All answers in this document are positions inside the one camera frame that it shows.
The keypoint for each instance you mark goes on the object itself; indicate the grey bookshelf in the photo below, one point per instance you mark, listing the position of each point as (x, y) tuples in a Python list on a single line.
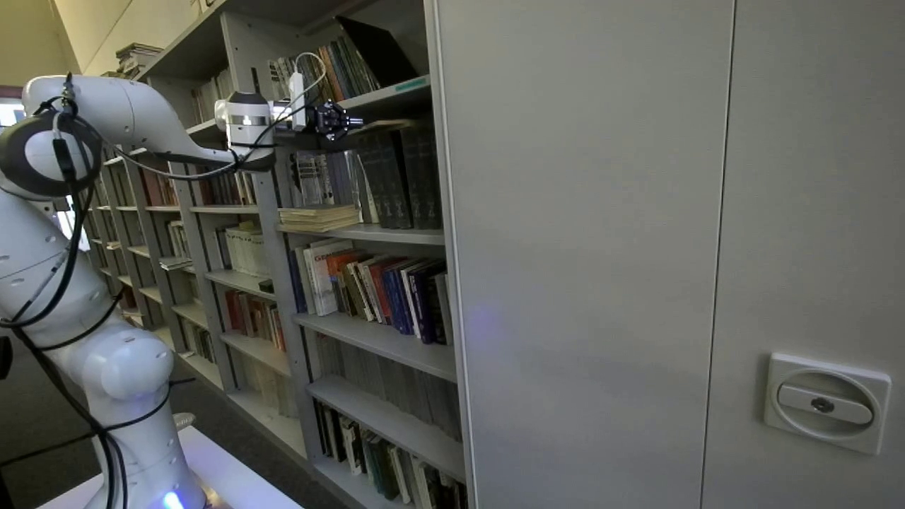
[(194, 258), (354, 229)]

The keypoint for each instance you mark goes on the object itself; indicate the stack of cream paper books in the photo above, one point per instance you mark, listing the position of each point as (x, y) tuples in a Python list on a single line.
[(317, 217)]

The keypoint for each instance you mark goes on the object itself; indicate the grey cabinet door handle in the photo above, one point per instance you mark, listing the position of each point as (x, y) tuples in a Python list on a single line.
[(826, 402)]

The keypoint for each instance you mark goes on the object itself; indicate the thin cream paper book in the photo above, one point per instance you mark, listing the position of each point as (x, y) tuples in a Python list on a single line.
[(385, 124)]

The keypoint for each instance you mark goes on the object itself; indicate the dark encyclopedia books row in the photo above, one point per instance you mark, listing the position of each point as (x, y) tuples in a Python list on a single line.
[(402, 176)]

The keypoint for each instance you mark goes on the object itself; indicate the grey Machine Intelligence books row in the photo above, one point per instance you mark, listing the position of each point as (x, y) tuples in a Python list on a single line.
[(326, 178)]

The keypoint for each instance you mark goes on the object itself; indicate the grey right bookshelf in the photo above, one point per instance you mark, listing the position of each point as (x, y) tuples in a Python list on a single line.
[(354, 229)]

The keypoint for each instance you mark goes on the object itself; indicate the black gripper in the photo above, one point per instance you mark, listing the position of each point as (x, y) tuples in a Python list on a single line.
[(335, 121)]

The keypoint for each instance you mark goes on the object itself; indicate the grey left bookshelf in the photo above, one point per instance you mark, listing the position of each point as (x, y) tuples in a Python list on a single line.
[(194, 258)]

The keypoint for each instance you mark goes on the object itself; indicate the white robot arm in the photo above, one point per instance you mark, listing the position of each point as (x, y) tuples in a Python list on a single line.
[(115, 374)]

